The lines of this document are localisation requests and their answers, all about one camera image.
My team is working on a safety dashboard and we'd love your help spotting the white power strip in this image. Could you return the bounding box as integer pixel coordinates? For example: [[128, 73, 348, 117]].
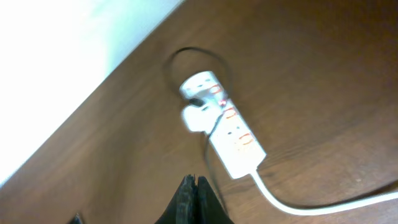
[[180, 71, 266, 179]]

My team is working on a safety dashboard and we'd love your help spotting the white USB charger plug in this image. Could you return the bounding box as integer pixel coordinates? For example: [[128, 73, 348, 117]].
[[181, 103, 221, 134]]

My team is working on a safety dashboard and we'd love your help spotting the white power strip cord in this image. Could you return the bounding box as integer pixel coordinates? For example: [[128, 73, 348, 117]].
[[250, 170, 398, 217]]

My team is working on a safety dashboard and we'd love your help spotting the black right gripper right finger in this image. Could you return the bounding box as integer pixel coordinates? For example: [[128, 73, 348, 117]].
[[198, 176, 233, 224]]

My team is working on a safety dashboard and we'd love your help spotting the black USB charging cable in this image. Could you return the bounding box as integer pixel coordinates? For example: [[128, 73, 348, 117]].
[[163, 46, 234, 215]]

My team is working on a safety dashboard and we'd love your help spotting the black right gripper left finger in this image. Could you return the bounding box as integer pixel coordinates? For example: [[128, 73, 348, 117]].
[[155, 175, 197, 224]]

